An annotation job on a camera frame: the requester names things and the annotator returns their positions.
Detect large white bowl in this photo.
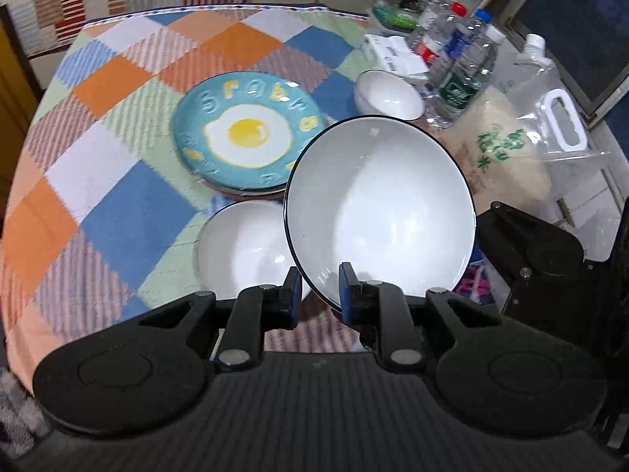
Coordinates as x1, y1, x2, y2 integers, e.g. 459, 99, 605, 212
194, 200, 294, 299

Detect white ribbed bowl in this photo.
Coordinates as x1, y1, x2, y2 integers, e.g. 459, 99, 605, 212
283, 116, 476, 309
354, 69, 425, 122

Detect teal fried egg plate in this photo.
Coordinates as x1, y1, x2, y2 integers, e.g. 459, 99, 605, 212
171, 72, 325, 189

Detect clear bag of rice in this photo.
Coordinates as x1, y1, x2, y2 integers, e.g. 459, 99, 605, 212
443, 34, 611, 216

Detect colourful patchwork tablecloth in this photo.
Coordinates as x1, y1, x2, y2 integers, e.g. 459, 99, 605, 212
1, 6, 384, 387

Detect white tissue pack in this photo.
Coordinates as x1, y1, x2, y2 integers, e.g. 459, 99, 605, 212
361, 34, 429, 79

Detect green label water bottle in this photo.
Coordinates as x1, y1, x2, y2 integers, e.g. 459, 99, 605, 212
427, 24, 505, 129

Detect blue label water bottle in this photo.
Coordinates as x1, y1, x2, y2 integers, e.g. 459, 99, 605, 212
435, 9, 491, 80

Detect red label water bottle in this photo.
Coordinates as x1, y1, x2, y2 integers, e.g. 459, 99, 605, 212
409, 0, 467, 67

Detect green plastic basket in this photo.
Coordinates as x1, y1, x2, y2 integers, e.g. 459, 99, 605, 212
370, 0, 419, 32

